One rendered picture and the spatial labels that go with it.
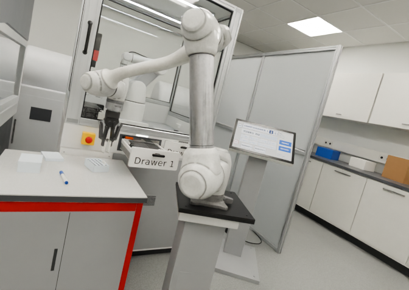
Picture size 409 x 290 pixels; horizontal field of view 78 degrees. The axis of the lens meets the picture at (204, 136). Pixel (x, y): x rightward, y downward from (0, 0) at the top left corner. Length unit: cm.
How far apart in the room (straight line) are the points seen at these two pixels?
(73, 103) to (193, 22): 93
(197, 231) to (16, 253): 72
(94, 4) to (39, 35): 329
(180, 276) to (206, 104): 82
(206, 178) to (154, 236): 123
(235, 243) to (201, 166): 150
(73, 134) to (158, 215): 85
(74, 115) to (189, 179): 94
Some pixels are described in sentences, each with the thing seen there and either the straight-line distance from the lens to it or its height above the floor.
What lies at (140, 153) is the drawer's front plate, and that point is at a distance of 143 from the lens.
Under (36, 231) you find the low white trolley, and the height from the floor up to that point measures 60.
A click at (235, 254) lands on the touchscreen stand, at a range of 244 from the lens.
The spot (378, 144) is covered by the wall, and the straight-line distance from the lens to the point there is 449.
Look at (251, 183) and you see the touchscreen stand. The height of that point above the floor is 70.
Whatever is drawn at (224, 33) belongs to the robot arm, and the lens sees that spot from 121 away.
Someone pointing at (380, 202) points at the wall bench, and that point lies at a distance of 366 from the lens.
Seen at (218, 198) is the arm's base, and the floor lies 82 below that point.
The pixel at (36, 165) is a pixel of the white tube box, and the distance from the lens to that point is 136.
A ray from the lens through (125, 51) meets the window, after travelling 172.
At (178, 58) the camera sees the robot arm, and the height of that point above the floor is 142.
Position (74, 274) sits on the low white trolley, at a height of 39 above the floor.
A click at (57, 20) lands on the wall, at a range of 497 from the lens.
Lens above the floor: 123
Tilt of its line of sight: 7 degrees down
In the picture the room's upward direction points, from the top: 14 degrees clockwise
